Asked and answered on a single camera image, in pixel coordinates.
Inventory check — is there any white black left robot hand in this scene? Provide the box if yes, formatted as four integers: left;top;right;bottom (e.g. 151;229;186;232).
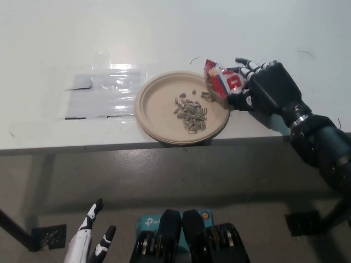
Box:
64;197;117;263

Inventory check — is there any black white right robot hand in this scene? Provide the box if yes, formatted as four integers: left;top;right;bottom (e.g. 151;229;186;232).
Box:
227;56;313;127

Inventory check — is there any beige paper plate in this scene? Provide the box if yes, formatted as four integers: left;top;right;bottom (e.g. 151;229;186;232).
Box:
134;70;230;145

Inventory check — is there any striped sunflower seeds pile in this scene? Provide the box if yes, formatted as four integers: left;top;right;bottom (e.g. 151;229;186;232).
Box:
172;89;212;134

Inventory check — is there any teal router box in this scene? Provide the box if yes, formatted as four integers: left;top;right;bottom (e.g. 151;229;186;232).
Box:
136;209;214;250

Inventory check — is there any red blue sunflower seed bag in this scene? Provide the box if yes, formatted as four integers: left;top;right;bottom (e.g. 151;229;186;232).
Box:
203;59;245;109

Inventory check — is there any grey table leg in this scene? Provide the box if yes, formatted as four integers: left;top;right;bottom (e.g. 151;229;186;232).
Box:
37;155;58;220

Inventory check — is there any clear taped plastic sheet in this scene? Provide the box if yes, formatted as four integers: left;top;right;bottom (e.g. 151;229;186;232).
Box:
65;70;148;120

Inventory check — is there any black table leg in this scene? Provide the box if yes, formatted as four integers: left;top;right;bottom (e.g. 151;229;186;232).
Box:
0;209;35;253
319;197;351;231

